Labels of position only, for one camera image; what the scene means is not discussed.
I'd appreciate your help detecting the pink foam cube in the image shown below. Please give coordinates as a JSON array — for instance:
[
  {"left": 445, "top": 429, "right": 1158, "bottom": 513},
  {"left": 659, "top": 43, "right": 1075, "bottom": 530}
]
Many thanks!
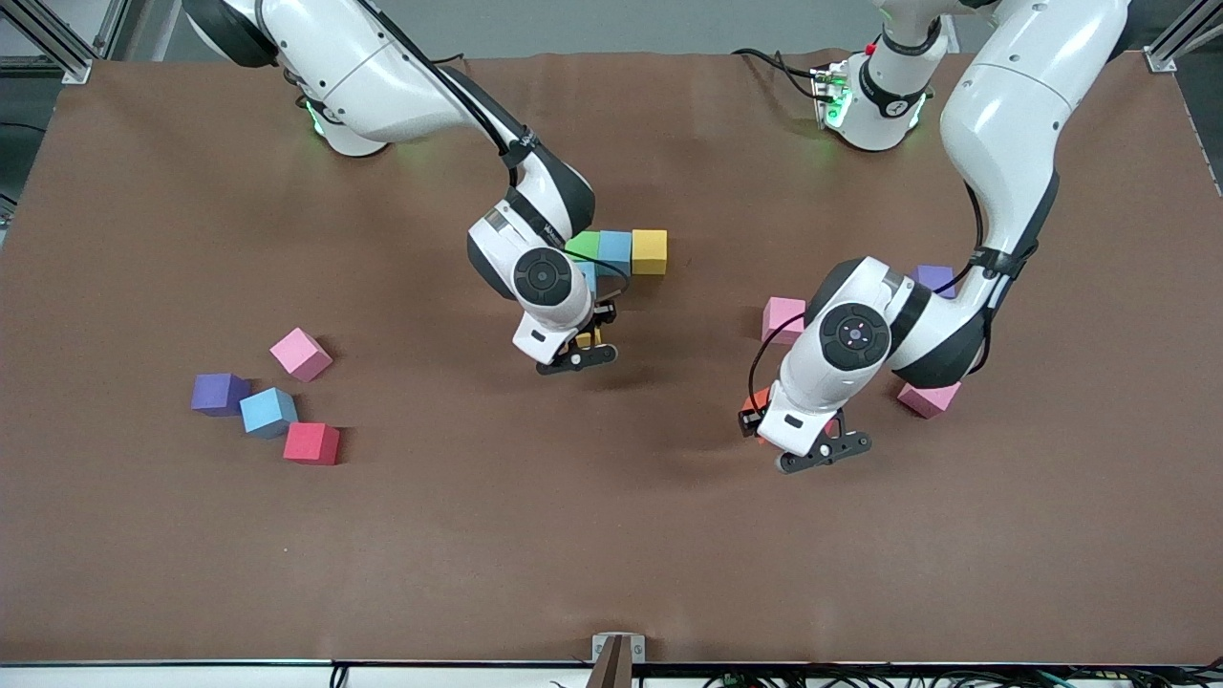
[
  {"left": 268, "top": 327, "right": 334, "bottom": 383},
  {"left": 762, "top": 296, "right": 808, "bottom": 345},
  {"left": 897, "top": 380, "right": 962, "bottom": 420}
]

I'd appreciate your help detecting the brown table cover sheet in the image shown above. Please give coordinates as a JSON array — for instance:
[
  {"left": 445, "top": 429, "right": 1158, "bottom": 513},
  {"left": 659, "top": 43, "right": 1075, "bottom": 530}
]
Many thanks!
[{"left": 0, "top": 50, "right": 1223, "bottom": 665}]

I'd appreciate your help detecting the red foam cube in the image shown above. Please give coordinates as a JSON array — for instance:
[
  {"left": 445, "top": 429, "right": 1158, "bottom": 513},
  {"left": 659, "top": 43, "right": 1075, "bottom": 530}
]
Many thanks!
[{"left": 283, "top": 422, "right": 341, "bottom": 466}]

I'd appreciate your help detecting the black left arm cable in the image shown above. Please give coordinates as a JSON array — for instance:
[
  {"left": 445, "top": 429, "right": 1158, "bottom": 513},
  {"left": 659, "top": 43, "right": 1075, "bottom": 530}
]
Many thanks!
[{"left": 750, "top": 182, "right": 995, "bottom": 398}]

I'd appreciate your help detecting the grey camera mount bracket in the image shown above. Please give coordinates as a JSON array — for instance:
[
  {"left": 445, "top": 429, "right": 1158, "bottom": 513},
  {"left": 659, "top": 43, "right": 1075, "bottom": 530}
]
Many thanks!
[{"left": 585, "top": 633, "right": 647, "bottom": 688}]

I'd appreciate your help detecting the black left base cable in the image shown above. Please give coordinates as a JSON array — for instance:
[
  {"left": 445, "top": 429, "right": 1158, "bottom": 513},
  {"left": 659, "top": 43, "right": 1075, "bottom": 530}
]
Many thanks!
[{"left": 731, "top": 46, "right": 830, "bottom": 104}]

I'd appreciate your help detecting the white table front rail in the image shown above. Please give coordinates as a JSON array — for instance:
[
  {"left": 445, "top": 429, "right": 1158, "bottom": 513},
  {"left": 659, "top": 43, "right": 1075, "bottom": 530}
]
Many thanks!
[{"left": 0, "top": 661, "right": 1223, "bottom": 688}]

